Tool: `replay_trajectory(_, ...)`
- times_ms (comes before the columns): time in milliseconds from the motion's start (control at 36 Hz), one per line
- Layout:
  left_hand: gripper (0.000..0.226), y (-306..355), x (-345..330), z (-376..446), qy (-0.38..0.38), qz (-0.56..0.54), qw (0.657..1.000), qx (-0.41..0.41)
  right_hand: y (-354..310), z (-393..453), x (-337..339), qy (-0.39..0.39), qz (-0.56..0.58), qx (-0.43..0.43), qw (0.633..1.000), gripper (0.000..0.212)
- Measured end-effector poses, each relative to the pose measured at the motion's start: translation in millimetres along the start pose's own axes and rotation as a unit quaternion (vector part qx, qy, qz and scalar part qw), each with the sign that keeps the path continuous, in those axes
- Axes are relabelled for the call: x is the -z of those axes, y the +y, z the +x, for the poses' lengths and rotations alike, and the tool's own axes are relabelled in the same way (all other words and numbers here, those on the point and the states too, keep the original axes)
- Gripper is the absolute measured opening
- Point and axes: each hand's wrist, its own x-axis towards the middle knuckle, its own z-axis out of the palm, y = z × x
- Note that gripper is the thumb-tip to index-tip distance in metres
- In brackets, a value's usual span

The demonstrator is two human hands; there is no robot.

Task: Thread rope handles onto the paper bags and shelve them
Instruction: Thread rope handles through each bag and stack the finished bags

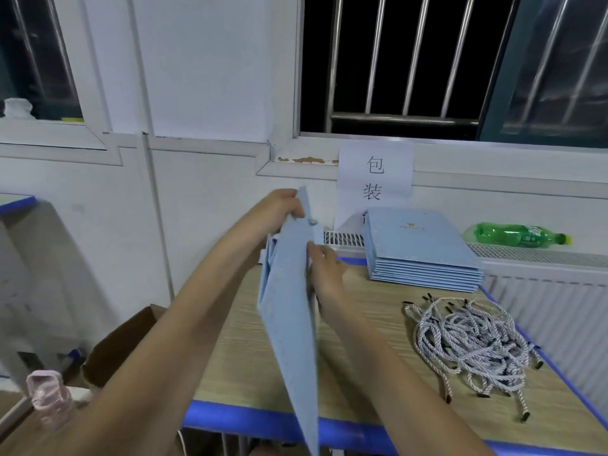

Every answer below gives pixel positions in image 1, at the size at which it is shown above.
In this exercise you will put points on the person's left forearm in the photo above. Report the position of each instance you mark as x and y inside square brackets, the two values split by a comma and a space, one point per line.
[156, 346]

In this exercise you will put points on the light blue paper bag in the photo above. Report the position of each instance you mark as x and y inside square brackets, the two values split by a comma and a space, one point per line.
[289, 318]

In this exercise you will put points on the green plastic bottle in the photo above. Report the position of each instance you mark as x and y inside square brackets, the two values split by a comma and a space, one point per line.
[513, 234]

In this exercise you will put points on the white lump on sill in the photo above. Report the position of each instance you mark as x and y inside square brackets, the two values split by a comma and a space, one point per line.
[18, 109]

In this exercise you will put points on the brown cardboard box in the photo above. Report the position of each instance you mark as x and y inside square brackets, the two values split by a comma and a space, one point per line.
[118, 346]

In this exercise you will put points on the metal window grille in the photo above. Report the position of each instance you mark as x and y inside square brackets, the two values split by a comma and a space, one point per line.
[403, 117]

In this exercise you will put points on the white wall pipe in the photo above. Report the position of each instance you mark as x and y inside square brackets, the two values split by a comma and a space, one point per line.
[154, 185]

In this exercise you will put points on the yellow flat object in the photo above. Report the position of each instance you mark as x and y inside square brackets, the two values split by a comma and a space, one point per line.
[72, 119]

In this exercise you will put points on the person's right hand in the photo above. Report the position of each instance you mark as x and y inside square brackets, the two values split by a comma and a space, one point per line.
[331, 275]

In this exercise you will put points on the person's left hand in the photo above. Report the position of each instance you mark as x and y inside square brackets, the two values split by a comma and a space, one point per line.
[278, 208]

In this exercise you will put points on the pink water bottle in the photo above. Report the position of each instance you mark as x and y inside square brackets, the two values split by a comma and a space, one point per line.
[50, 398]

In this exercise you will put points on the person's left fingers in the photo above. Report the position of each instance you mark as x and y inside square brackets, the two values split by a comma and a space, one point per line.
[295, 204]

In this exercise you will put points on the white paper sign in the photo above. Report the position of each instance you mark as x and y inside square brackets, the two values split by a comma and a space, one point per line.
[375, 180]

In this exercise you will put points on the blue-edged white table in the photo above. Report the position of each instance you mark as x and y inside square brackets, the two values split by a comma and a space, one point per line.
[16, 202]

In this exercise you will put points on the green window sash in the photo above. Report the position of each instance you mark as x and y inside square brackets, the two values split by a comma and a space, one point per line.
[508, 66]

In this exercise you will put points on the stack of blue paper bags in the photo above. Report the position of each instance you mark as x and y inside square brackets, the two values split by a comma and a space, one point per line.
[418, 251]

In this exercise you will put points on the person's right thumb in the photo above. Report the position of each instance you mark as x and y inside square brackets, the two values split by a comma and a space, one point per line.
[321, 250]

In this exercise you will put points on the person's right forearm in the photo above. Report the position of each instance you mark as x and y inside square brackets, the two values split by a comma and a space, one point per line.
[380, 375]

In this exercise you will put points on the white radiator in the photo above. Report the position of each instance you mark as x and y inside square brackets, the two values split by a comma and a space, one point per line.
[546, 299]

